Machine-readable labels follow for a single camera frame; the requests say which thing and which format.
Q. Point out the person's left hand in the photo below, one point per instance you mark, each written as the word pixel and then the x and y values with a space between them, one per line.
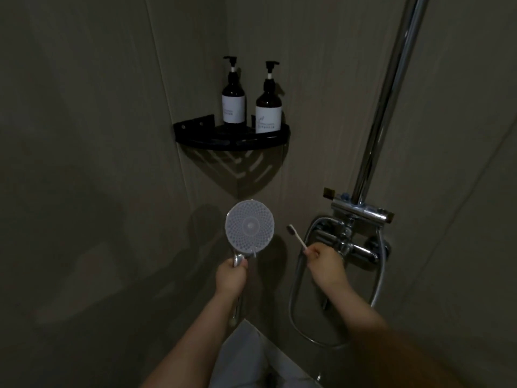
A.
pixel 230 278

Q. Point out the person's right hand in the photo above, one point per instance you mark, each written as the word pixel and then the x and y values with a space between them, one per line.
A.
pixel 327 264

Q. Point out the person's left fingers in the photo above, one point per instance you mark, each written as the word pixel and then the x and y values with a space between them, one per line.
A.
pixel 239 264

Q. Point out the person's right fingers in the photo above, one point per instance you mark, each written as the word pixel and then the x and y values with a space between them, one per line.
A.
pixel 317 250

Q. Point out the white toothbrush with dark bristles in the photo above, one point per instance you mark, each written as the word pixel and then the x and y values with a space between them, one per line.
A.
pixel 297 237

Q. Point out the round white shower head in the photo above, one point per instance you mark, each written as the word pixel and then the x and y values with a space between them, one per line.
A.
pixel 249 228

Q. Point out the person's right forearm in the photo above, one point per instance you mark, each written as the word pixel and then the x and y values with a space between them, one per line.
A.
pixel 387 343

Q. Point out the person's left forearm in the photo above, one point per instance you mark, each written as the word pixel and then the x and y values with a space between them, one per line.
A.
pixel 194 339

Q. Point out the chrome shower mixer valve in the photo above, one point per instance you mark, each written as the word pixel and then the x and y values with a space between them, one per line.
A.
pixel 355 234

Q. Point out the black corner shower shelf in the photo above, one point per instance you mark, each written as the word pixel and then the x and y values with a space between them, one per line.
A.
pixel 230 138

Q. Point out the dark pump bottle white label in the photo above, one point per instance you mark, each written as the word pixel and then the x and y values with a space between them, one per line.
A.
pixel 233 100
pixel 268 109

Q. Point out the chrome shower riser pipe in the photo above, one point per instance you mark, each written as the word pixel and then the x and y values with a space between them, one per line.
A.
pixel 383 100

